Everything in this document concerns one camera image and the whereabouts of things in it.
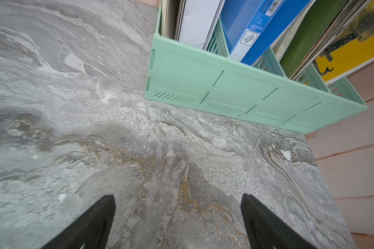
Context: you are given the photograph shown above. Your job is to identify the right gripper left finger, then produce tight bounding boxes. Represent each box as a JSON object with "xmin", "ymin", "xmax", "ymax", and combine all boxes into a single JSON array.
[{"xmin": 43, "ymin": 195, "xmax": 116, "ymax": 249}]

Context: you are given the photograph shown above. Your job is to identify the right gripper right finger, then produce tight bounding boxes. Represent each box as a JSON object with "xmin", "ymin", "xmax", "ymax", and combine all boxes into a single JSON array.
[{"xmin": 241, "ymin": 194, "xmax": 315, "ymax": 249}]

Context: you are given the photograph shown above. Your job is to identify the green file organizer box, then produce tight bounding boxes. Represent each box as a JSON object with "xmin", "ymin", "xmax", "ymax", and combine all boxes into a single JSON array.
[{"xmin": 144, "ymin": 7, "xmax": 367, "ymax": 134}]

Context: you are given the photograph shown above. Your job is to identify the blue folder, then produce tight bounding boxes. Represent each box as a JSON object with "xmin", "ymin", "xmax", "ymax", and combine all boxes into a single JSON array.
[{"xmin": 221, "ymin": 0, "xmax": 311, "ymax": 65}]

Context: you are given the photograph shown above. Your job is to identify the papers in organizer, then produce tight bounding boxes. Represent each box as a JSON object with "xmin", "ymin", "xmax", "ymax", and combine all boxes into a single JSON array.
[{"xmin": 280, "ymin": 0, "xmax": 370, "ymax": 80}]

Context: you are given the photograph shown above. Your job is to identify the yellow magazine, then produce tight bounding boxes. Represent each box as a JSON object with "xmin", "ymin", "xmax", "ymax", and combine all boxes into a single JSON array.
[{"xmin": 314, "ymin": 1, "xmax": 374, "ymax": 84}]

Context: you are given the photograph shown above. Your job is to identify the white book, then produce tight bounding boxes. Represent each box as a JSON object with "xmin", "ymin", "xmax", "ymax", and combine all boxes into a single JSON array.
[{"xmin": 176, "ymin": 0, "xmax": 225, "ymax": 50}]

